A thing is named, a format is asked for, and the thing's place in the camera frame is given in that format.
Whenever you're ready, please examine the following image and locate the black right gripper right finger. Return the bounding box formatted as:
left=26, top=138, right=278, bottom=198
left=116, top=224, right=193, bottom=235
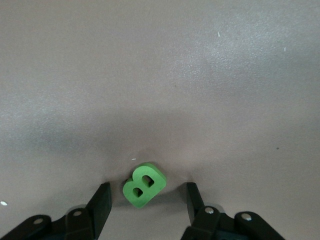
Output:
left=179, top=181, right=287, bottom=240

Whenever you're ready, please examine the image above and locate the green letter B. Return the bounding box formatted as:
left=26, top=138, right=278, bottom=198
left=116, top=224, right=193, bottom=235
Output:
left=122, top=161, right=167, bottom=209

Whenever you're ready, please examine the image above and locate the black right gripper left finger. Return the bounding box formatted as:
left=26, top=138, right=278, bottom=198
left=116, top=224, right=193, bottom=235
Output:
left=0, top=181, right=113, bottom=240

